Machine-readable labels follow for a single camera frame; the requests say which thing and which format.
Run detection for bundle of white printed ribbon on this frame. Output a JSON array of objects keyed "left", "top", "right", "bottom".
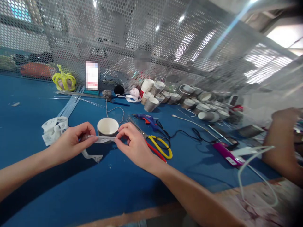
[{"left": 41, "top": 116, "right": 69, "bottom": 146}]

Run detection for person's left thumb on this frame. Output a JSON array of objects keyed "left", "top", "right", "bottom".
[{"left": 79, "top": 133, "right": 98, "bottom": 143}]

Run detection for orange cushion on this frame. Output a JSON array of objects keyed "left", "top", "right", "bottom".
[{"left": 20, "top": 62, "right": 55, "bottom": 79}]

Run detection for yellow pipe cleaner crown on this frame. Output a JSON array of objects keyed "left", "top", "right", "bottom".
[{"left": 52, "top": 64, "right": 77, "bottom": 92}]

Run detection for purple flat box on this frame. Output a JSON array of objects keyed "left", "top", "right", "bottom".
[{"left": 213, "top": 142, "right": 246, "bottom": 169}]

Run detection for person's right fingers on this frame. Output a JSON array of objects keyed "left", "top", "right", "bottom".
[{"left": 118, "top": 143, "right": 136, "bottom": 158}]

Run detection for person's left index finger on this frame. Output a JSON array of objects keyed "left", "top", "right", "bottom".
[{"left": 75, "top": 121, "right": 96, "bottom": 137}]

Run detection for person's right hand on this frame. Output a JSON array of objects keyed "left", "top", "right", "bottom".
[{"left": 115, "top": 123, "right": 164, "bottom": 172}]

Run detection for blue pen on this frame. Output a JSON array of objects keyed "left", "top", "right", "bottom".
[{"left": 110, "top": 100, "right": 130, "bottom": 107}]

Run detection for metal rod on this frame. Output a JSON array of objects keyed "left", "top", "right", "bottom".
[{"left": 208, "top": 125, "right": 235, "bottom": 145}]

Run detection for perforated metal screen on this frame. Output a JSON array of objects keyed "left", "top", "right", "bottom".
[{"left": 0, "top": 0, "right": 303, "bottom": 123}]

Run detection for bunch of clear glue sticks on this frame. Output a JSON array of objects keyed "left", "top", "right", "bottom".
[{"left": 39, "top": 86, "right": 107, "bottom": 119}]

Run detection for pile of wrapped paper cups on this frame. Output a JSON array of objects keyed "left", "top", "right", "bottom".
[{"left": 140, "top": 78, "right": 232, "bottom": 124}]

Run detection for person's left fingers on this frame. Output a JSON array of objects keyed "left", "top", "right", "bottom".
[{"left": 78, "top": 141, "right": 93, "bottom": 155}]

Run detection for white charging cable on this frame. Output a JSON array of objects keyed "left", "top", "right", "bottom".
[{"left": 233, "top": 145, "right": 279, "bottom": 208}]

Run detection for white lace ribbon strip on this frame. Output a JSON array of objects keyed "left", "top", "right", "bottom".
[{"left": 80, "top": 134, "right": 119, "bottom": 164}]

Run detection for yellow and red handled scissors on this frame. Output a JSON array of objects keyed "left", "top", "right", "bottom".
[{"left": 127, "top": 117, "right": 173, "bottom": 163}]

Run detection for person's left hand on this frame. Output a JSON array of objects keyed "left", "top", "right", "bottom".
[{"left": 48, "top": 121, "right": 98, "bottom": 166}]

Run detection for silver metal tray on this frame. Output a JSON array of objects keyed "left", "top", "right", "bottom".
[{"left": 237, "top": 125, "right": 265, "bottom": 139}]

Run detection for white satin ribbon coil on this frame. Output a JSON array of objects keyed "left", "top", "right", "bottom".
[{"left": 115, "top": 88, "right": 142, "bottom": 103}]

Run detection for thin white cable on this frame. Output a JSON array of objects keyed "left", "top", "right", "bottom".
[{"left": 172, "top": 114, "right": 215, "bottom": 134}]

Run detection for black power cable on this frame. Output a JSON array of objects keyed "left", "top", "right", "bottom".
[{"left": 156, "top": 120, "right": 239, "bottom": 152}]

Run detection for person's right thumb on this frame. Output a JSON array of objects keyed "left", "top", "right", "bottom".
[{"left": 115, "top": 136, "right": 129, "bottom": 149}]

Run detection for upright smartphone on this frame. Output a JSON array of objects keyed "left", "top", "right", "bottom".
[{"left": 85, "top": 60, "right": 100, "bottom": 96}]

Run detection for person's right index finger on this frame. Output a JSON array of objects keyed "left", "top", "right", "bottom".
[{"left": 117, "top": 123, "right": 136, "bottom": 138}]

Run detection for blue hot glue gun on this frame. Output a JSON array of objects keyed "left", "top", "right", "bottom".
[{"left": 131, "top": 113, "right": 162, "bottom": 132}]

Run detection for grey twine ball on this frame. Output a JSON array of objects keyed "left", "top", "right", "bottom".
[{"left": 102, "top": 89, "right": 125, "bottom": 124}]

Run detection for white paper cup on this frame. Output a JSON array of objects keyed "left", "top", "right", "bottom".
[{"left": 97, "top": 117, "right": 120, "bottom": 144}]

